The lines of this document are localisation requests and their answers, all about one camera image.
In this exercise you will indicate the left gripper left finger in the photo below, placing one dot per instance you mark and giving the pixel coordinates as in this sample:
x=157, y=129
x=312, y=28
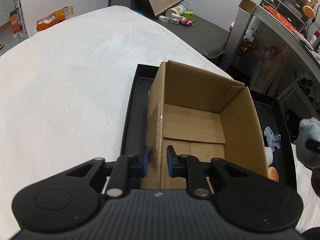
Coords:
x=125, y=168

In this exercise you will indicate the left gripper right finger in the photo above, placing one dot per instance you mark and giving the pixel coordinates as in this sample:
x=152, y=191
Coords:
x=192, y=170

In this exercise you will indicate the grey plush mouse toy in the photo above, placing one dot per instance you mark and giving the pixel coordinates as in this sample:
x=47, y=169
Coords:
x=308, y=129

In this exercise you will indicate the white soft pad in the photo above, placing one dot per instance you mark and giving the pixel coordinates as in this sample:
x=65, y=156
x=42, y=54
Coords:
x=269, y=155

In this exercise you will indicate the plush hamburger toy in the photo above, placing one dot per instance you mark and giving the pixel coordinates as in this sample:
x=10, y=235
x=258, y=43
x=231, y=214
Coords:
x=273, y=174

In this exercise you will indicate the brown cardboard box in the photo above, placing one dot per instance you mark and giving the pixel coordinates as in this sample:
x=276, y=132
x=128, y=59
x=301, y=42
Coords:
x=203, y=114

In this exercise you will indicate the black shallow tray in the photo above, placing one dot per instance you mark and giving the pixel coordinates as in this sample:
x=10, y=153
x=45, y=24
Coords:
x=268, y=111

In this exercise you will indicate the blue denim fabric doll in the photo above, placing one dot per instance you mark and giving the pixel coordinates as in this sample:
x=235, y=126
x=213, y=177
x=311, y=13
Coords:
x=273, y=140

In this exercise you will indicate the white metal rack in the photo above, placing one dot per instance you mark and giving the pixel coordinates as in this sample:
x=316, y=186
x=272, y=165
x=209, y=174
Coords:
x=305, y=93

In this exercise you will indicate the white tote bag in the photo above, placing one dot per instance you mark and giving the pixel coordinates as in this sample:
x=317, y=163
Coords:
x=267, y=67

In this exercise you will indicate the red plastic basket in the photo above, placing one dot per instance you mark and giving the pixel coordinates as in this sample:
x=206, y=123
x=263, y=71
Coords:
x=245, y=46

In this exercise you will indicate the red patterned packet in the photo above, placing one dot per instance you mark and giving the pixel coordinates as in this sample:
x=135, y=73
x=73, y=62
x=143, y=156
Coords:
x=284, y=20

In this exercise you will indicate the orange plush on organizer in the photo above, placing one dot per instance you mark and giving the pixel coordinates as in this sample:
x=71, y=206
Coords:
x=308, y=11

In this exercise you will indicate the pink small toy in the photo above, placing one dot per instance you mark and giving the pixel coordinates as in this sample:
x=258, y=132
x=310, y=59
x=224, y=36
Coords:
x=186, y=22

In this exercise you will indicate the grey drawer organizer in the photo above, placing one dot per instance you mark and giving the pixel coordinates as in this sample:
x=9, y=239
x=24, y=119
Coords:
x=292, y=9

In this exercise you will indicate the green lidded jar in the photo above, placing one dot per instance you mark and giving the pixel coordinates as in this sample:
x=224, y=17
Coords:
x=189, y=15

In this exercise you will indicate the white round canister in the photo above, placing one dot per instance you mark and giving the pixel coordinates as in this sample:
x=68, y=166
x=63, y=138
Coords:
x=179, y=9

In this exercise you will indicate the orange cardboard box on floor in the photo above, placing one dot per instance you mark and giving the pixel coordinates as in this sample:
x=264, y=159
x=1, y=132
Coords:
x=56, y=17

